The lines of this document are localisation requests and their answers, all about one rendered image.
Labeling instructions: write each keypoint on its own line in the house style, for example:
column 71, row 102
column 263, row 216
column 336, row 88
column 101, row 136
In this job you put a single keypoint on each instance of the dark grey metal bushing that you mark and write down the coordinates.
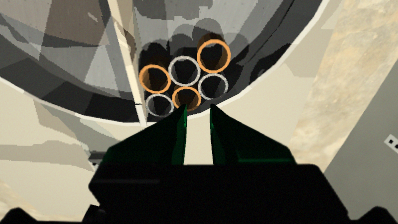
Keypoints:
column 184, row 78
column 212, row 92
column 160, row 108

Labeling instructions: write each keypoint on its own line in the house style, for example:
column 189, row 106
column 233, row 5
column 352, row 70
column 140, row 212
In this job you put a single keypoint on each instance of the bronze bushing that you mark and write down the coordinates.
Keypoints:
column 219, row 64
column 192, row 101
column 151, row 83

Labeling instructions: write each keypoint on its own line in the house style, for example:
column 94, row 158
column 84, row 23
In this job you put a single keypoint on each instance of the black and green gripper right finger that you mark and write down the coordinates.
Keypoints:
column 233, row 142

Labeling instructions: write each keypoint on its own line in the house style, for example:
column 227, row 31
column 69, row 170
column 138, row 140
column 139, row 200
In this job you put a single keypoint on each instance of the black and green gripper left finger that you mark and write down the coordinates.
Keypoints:
column 163, row 142

